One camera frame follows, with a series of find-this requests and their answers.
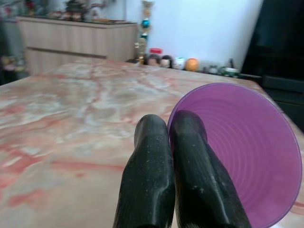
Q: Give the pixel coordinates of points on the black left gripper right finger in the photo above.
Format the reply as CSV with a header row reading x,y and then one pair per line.
x,y
202,180

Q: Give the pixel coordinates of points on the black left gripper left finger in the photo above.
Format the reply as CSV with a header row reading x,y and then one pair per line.
x,y
147,171

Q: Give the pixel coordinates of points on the purple translucent plastic cup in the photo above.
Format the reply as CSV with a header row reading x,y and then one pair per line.
x,y
247,147

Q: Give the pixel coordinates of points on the dark haired doll head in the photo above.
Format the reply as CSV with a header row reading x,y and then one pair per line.
x,y
154,59
167,61

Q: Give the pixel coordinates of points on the green and white toy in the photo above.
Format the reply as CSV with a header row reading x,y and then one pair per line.
x,y
225,70

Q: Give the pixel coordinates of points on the white painted mug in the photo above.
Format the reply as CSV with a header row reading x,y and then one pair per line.
x,y
180,62

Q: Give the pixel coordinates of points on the orange round figurine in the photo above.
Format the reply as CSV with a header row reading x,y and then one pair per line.
x,y
192,64

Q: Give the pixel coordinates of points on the red lidded jar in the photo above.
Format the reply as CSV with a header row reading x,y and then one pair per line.
x,y
155,51

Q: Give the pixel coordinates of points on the tall colourful ornament stand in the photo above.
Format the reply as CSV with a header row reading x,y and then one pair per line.
x,y
144,31

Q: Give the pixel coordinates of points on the light wood sideboard cabinet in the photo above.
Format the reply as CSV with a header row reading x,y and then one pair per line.
x,y
76,40

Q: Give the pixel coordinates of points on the black television screen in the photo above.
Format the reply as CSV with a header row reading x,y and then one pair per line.
x,y
275,38

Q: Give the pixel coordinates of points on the figurines on sideboard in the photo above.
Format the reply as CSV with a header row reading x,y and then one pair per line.
x,y
59,9

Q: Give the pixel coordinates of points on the dark chair with items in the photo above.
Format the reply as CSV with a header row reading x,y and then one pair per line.
x,y
10,47

